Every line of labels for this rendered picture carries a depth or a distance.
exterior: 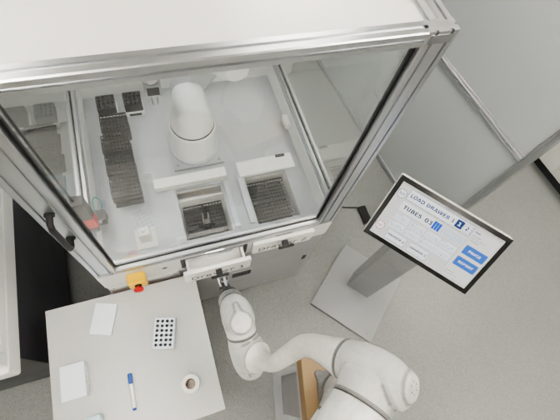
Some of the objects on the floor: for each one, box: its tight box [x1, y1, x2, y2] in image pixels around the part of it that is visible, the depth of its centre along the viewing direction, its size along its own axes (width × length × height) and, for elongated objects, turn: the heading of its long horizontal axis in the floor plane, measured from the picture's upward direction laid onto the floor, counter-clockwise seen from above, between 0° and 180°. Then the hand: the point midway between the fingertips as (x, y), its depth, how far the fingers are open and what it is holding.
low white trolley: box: [45, 276, 226, 420], centre depth 192 cm, size 58×62×76 cm
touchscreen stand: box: [310, 244, 418, 343], centre depth 218 cm, size 50×45×102 cm
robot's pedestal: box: [272, 362, 303, 420], centre depth 197 cm, size 30×30×76 cm
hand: (222, 281), depth 160 cm, fingers closed
